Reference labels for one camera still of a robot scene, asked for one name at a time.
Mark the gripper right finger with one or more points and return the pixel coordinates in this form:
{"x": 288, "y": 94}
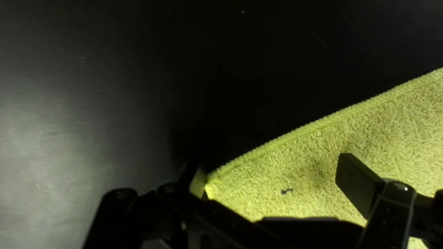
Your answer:
{"x": 391, "y": 207}

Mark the yellow terry towel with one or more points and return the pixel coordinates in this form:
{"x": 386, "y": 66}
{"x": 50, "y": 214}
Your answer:
{"x": 346, "y": 135}

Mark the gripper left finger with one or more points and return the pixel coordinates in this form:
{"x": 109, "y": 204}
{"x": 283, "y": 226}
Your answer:
{"x": 162, "y": 211}

